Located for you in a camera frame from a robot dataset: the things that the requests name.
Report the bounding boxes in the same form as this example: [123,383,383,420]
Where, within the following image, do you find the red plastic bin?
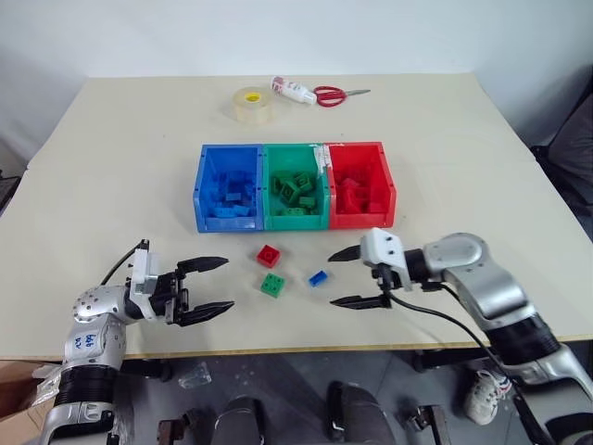
[322,140,399,231]

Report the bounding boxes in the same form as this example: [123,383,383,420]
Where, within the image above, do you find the black caster bracket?
[399,404,451,445]
[157,409,219,445]

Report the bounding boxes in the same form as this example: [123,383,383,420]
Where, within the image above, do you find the white glue bottle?
[269,75,318,107]

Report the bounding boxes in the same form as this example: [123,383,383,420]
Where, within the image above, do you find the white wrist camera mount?
[360,227,414,293]
[126,238,164,321]

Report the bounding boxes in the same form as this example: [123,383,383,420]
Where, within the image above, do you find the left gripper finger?
[175,255,231,280]
[178,300,236,328]

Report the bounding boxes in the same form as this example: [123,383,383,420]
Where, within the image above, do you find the black office chair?
[529,64,593,215]

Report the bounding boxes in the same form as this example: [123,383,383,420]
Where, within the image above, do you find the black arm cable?
[382,276,557,445]
[99,238,150,286]

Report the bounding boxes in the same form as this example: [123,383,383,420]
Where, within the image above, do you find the clear plastic bag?
[177,362,214,390]

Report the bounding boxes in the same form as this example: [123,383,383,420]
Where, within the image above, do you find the brown cardboard box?
[0,359,62,445]

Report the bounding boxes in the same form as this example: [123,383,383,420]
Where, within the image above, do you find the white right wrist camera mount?
[360,227,414,293]

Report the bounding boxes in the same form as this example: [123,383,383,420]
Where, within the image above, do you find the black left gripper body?
[147,270,191,325]

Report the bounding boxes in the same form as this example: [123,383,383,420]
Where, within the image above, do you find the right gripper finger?
[329,293,394,312]
[328,244,364,264]

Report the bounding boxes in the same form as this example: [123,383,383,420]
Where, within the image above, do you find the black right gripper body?
[369,262,404,299]

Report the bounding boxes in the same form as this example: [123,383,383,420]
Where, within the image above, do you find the red handled scissors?
[311,84,372,109]

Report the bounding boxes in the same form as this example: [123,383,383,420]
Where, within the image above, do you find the dark crate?
[0,168,22,220]

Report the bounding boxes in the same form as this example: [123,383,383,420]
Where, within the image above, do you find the blue plastic bin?
[193,143,267,234]

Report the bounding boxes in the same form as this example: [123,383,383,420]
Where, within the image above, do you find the dark rounded shape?
[327,380,396,445]
[214,395,266,445]

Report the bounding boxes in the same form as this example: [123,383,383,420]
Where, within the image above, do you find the green plastic bin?
[260,142,333,232]

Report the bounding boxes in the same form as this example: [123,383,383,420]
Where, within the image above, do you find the clear tape roll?
[231,85,275,126]

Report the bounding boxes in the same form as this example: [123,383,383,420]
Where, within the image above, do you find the white paper label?
[314,144,332,178]

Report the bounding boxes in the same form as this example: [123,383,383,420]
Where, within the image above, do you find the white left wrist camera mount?
[126,238,164,321]

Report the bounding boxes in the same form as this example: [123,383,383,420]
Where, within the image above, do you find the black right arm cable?
[382,276,557,445]

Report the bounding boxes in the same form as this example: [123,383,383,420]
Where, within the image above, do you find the crumpled clear plastic wrap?
[31,363,65,410]

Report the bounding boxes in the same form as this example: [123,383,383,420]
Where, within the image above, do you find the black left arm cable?
[99,238,150,286]

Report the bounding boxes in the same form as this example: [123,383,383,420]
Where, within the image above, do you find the white sneaker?
[463,367,513,426]

